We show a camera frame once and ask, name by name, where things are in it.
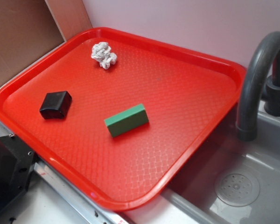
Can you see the black rounded plastic block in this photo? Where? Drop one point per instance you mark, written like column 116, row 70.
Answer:
column 56, row 105

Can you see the black metal mount bracket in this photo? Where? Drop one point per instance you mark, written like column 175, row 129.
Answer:
column 16, row 161

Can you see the red plastic tray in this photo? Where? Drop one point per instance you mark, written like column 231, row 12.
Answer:
column 185, row 93

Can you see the crumpled white paper ball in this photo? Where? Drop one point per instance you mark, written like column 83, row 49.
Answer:
column 101, row 53

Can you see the brown cardboard panel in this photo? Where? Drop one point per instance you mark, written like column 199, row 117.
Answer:
column 29, row 29

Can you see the round grey sink drain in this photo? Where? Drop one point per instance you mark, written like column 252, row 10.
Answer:
column 237, row 189

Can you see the grey curved toy faucet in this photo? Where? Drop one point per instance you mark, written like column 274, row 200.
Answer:
column 262, row 82

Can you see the green rectangular block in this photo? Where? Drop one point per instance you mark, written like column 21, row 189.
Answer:
column 127, row 120

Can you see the grey plastic sink basin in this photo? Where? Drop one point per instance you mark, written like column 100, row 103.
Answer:
column 192, row 188

